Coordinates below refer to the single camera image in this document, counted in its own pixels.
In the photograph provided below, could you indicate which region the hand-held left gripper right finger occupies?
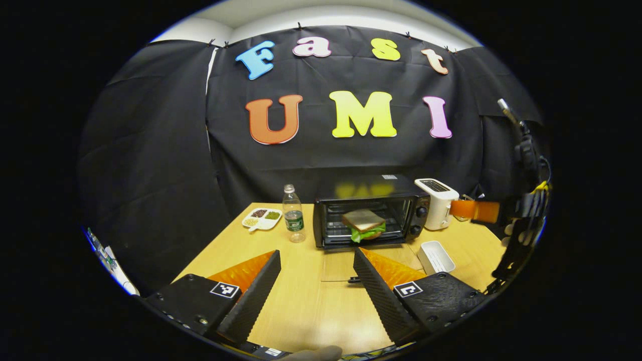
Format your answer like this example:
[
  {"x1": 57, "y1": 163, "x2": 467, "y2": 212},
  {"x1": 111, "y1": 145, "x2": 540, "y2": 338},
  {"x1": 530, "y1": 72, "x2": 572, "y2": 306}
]
[{"x1": 353, "y1": 247, "x2": 487, "y2": 347}]

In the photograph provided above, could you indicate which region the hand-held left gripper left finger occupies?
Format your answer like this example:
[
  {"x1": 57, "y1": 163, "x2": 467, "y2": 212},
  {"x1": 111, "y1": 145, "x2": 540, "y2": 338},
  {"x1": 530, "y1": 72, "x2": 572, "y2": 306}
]
[{"x1": 144, "y1": 249, "x2": 282, "y2": 346}]

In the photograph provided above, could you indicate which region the sandwich with lettuce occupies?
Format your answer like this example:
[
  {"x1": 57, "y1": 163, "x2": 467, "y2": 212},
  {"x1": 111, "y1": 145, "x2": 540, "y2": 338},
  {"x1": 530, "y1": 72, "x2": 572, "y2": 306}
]
[{"x1": 342, "y1": 209, "x2": 387, "y2": 244}]

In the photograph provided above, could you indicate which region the black electric oven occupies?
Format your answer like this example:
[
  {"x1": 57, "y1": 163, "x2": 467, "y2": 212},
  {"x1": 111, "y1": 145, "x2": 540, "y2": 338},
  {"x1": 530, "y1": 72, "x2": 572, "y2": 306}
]
[{"x1": 313, "y1": 174, "x2": 431, "y2": 284}]

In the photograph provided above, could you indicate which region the white toaster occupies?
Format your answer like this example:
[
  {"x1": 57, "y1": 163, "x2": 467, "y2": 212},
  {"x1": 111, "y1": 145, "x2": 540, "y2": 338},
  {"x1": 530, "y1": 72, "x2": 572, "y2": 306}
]
[{"x1": 414, "y1": 178, "x2": 460, "y2": 231}]

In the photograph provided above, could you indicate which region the white rectangular tray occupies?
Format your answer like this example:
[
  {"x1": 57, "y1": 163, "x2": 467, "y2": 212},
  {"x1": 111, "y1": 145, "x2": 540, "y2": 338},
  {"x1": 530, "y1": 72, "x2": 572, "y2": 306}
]
[{"x1": 417, "y1": 241, "x2": 456, "y2": 275}]

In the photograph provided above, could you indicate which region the white sectioned snack plate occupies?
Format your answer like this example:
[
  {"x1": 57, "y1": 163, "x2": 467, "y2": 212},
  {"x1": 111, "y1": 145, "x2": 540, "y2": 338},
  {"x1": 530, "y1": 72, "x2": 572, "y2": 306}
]
[{"x1": 242, "y1": 208, "x2": 283, "y2": 233}]

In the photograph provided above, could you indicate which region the clear plastic water bottle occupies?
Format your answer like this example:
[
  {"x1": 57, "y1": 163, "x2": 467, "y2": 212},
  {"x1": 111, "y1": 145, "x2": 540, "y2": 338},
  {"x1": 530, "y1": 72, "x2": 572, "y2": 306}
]
[{"x1": 282, "y1": 184, "x2": 306, "y2": 243}]

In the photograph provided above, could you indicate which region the white panel edge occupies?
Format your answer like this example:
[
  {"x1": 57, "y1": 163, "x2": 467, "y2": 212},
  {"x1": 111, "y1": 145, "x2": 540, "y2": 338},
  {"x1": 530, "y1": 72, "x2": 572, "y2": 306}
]
[{"x1": 84, "y1": 227, "x2": 139, "y2": 296}]

